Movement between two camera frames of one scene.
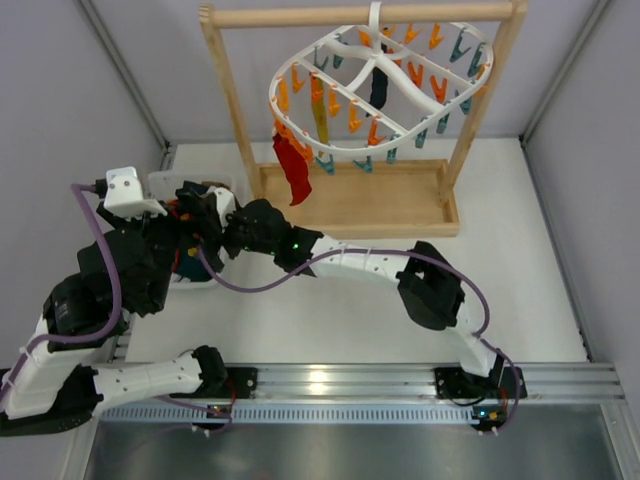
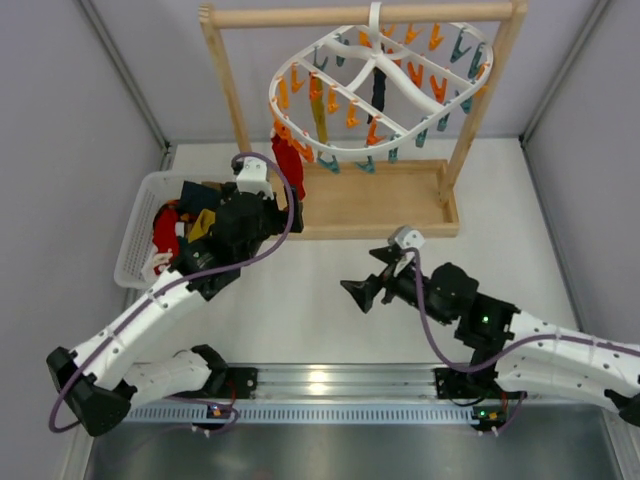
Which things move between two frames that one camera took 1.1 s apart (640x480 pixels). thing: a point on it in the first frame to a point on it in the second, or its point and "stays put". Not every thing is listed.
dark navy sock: (379, 86) stays put
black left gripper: (167, 232) to (279, 216)
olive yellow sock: (322, 121) stays put
